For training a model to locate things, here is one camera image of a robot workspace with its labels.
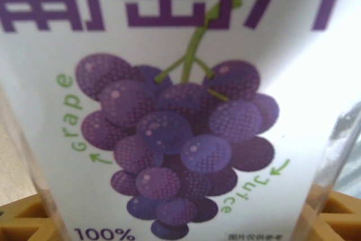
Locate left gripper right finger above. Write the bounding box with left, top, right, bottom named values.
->
left=312, top=191, right=361, bottom=241

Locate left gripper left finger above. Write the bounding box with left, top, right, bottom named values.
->
left=0, top=194, right=59, bottom=241

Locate white grape juice carton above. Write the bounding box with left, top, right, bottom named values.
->
left=0, top=0, right=361, bottom=241

